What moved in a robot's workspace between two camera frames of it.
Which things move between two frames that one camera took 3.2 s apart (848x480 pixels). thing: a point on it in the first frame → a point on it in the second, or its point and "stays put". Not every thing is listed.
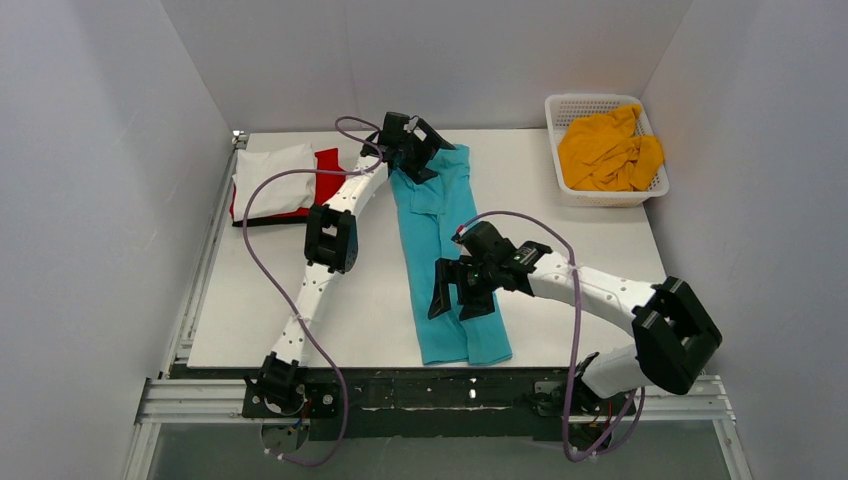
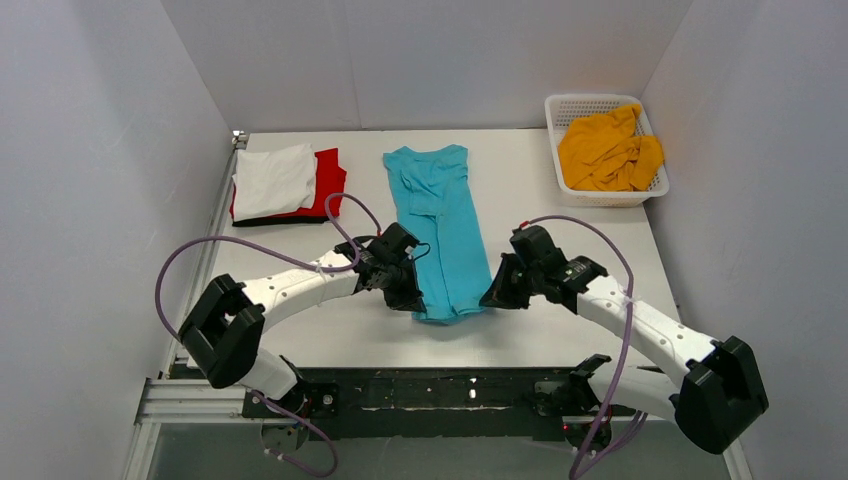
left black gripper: (419, 153) → (399, 279)
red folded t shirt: (325, 184) stays put
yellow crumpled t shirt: (602, 152) stays put
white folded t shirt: (282, 193) stays put
